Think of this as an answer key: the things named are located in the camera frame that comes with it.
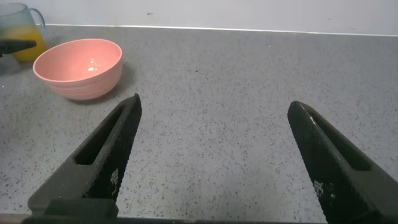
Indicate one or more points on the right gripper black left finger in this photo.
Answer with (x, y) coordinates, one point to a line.
(102, 161)

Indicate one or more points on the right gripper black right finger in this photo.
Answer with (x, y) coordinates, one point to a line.
(335, 168)

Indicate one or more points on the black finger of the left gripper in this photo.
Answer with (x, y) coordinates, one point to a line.
(15, 46)

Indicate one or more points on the orange juice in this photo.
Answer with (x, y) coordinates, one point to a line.
(31, 35)

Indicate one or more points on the ribbed clear glass cup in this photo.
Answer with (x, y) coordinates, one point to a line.
(15, 18)

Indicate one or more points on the pink ribbed bowl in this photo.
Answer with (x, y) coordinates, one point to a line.
(77, 67)

